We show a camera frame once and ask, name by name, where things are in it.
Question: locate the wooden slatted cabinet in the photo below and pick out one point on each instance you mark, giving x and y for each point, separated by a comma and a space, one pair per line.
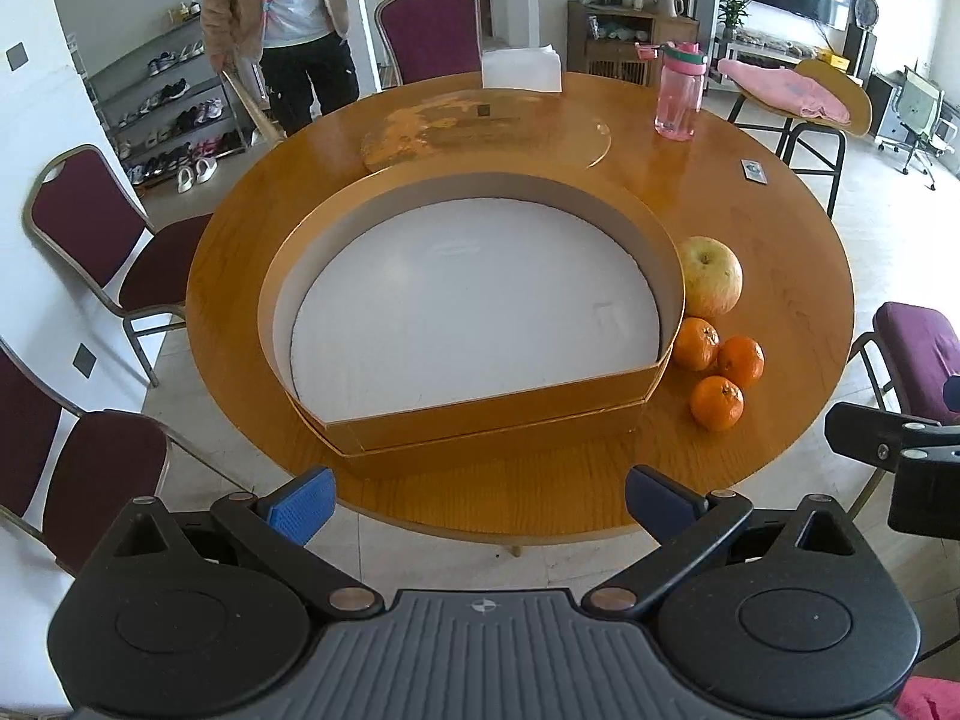
607, 52

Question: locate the white low television stand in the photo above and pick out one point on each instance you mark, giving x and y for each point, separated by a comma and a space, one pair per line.
780, 60

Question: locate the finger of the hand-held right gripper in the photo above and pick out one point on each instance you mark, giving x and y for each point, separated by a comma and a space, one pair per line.
870, 431
954, 392

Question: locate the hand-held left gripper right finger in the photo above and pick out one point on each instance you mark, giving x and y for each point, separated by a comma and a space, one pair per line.
660, 504

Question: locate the maroon banquet chair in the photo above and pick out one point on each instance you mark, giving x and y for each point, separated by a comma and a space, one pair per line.
82, 229
431, 34
97, 480

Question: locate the yellow-green apple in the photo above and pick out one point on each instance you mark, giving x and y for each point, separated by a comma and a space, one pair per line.
709, 279

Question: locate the round glass turntable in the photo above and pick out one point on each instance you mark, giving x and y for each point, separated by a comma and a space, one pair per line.
525, 139

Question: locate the grey tower speaker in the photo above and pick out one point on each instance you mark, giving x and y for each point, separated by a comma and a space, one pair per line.
705, 11

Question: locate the grey wall switch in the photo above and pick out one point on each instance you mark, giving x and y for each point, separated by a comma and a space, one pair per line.
16, 56

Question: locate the green potted plant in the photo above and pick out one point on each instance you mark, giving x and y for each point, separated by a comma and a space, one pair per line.
733, 11

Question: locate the white tissue pack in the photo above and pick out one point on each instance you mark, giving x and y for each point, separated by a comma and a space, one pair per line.
521, 69

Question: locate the wooden folding table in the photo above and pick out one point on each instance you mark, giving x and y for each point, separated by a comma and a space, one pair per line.
847, 86

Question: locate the grey wall socket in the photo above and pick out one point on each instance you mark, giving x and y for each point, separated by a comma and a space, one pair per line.
85, 359

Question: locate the orange tangerine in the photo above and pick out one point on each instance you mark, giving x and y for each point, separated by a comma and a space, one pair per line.
695, 345
717, 405
742, 362

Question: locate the wooden folded frame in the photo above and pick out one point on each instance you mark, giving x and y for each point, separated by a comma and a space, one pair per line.
251, 105

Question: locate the metal shoe rack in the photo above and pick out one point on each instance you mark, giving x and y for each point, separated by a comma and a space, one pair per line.
112, 79

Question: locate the white kettle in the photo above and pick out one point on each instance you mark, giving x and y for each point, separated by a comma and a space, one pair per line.
667, 4

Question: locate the rows of shoes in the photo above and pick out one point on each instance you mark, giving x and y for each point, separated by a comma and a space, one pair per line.
180, 120

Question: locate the standing fan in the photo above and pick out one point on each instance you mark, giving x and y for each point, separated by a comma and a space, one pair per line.
864, 22

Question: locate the purple cushioned chair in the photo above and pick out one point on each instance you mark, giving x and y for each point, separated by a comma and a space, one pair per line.
919, 356

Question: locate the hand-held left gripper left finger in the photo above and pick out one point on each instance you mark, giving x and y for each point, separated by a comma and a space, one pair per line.
300, 508

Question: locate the small grey card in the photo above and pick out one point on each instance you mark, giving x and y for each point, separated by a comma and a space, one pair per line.
754, 170

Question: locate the pair of white slippers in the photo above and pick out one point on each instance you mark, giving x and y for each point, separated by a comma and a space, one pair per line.
195, 174

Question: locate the pink water bottle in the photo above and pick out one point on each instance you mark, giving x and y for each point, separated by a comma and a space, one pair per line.
679, 101

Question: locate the gold half-round gift box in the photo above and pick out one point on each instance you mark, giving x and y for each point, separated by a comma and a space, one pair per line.
487, 420

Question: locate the pink cloth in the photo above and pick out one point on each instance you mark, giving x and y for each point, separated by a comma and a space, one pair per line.
780, 90

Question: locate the white office chair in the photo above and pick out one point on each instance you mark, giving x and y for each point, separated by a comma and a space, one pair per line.
916, 109

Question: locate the pink fabric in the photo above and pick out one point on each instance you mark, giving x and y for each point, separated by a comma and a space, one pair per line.
930, 701

